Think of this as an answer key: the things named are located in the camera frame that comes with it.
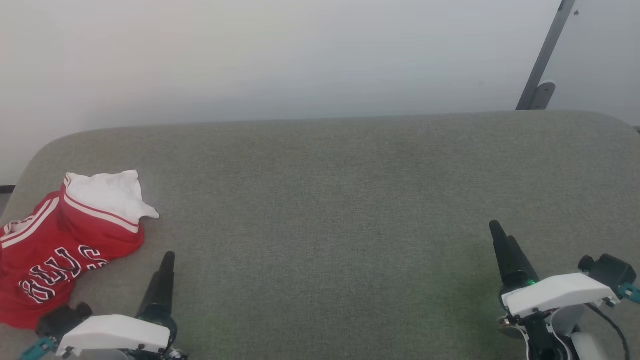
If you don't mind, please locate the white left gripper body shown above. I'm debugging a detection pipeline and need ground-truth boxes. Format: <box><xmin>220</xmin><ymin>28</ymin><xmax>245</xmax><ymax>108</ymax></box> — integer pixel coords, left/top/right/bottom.
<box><xmin>56</xmin><ymin>305</ymin><xmax>179</xmax><ymax>358</ymax></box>

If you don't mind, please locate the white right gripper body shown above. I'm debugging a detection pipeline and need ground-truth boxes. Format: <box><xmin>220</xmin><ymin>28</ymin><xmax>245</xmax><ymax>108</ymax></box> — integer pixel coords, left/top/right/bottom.
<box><xmin>499</xmin><ymin>272</ymin><xmax>621</xmax><ymax>319</ymax></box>

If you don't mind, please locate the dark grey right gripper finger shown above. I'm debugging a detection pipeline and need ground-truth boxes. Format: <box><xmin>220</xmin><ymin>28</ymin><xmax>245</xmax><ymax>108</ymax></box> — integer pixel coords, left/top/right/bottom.
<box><xmin>507</xmin><ymin>236</ymin><xmax>539</xmax><ymax>277</ymax></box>
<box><xmin>488</xmin><ymin>219</ymin><xmax>511</xmax><ymax>287</ymax></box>

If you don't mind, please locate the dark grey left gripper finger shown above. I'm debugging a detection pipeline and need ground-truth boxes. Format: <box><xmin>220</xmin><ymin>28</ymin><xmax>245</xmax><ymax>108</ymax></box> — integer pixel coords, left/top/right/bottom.
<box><xmin>138</xmin><ymin>251</ymin><xmax>176</xmax><ymax>308</ymax></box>

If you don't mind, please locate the red Bulls jersey shirt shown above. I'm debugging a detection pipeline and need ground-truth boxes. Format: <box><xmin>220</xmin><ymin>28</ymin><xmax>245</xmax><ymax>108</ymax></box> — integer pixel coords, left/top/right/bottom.
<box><xmin>0</xmin><ymin>170</ymin><xmax>160</xmax><ymax>330</ymax></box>

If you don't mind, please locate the grey-green fabric sofa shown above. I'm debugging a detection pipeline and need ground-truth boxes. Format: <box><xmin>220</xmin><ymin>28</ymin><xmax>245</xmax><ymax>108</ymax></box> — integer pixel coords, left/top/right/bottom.
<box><xmin>0</xmin><ymin>110</ymin><xmax>640</xmax><ymax>360</ymax></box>

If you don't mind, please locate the grey metal slanted pole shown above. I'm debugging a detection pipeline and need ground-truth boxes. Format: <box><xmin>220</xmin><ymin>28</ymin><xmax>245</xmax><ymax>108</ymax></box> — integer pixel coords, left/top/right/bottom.
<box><xmin>515</xmin><ymin>0</ymin><xmax>577</xmax><ymax>111</ymax></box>

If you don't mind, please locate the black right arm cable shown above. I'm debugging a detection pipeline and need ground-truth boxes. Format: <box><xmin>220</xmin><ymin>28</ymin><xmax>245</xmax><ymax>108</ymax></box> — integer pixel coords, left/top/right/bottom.
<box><xmin>584</xmin><ymin>302</ymin><xmax>631</xmax><ymax>360</ymax></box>

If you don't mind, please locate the teal right camera connector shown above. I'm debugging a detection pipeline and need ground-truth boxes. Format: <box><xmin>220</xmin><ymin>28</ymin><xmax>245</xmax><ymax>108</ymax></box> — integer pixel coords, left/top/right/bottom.
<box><xmin>618</xmin><ymin>282</ymin><xmax>640</xmax><ymax>304</ymax></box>

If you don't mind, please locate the teal camera connector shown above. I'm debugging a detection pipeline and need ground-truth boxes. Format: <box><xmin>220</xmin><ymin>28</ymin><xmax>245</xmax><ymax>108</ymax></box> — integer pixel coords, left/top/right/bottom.
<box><xmin>20</xmin><ymin>336</ymin><xmax>57</xmax><ymax>360</ymax></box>
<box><xmin>618</xmin><ymin>282</ymin><xmax>640</xmax><ymax>304</ymax></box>

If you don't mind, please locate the teal left camera connector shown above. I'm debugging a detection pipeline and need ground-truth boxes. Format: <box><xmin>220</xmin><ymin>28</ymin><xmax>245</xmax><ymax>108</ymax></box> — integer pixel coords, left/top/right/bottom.
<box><xmin>20</xmin><ymin>336</ymin><xmax>57</xmax><ymax>360</ymax></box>

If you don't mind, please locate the grey rounded pole bracket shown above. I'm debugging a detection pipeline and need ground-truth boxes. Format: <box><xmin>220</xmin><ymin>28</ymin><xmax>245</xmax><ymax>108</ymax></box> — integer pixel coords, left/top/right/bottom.
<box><xmin>528</xmin><ymin>81</ymin><xmax>557</xmax><ymax>111</ymax></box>

